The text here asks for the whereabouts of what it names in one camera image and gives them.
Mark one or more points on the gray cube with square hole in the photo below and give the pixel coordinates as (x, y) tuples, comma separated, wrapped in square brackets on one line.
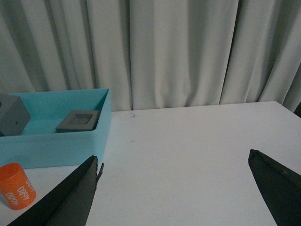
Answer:
[(79, 121)]

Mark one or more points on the white pleated curtain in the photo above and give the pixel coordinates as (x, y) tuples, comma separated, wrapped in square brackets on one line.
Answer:
[(155, 53)]

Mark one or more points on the orange cylinder with white digits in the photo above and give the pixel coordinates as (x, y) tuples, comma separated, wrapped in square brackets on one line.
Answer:
[(15, 187)]

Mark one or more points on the gray cube with round hole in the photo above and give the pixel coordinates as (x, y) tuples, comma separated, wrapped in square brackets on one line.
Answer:
[(13, 115)]

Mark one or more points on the light blue plastic box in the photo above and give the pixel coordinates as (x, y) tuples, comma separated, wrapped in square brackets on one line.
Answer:
[(40, 145)]

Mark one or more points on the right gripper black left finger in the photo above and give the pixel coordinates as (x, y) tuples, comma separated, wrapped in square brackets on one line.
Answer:
[(69, 203)]

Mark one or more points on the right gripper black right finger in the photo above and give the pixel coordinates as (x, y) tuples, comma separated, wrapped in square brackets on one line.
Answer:
[(279, 186)]

